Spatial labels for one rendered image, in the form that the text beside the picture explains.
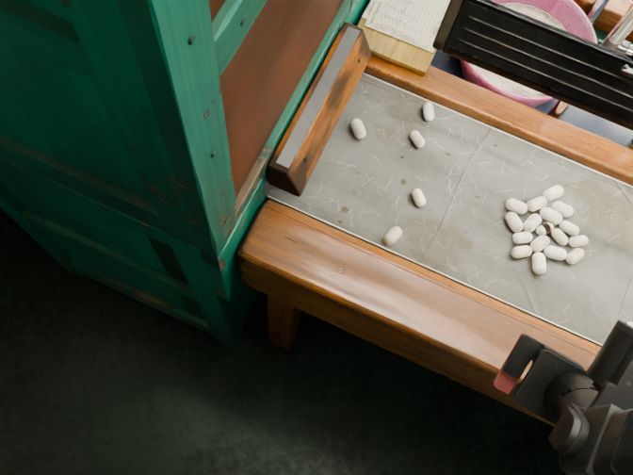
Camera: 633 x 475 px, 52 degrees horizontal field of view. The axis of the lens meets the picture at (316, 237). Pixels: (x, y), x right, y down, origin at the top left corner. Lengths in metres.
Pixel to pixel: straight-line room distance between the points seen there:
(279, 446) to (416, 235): 0.83
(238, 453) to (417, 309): 0.85
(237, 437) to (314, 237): 0.83
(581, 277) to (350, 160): 0.44
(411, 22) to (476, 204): 0.36
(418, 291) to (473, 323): 0.10
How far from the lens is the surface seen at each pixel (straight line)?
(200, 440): 1.76
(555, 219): 1.16
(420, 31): 1.25
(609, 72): 0.89
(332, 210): 1.09
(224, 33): 0.61
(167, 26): 0.49
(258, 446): 1.75
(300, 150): 1.00
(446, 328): 1.04
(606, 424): 0.56
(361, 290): 1.03
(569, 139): 1.23
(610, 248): 1.21
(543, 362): 0.72
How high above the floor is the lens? 1.75
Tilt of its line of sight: 70 degrees down
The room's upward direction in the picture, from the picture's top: 11 degrees clockwise
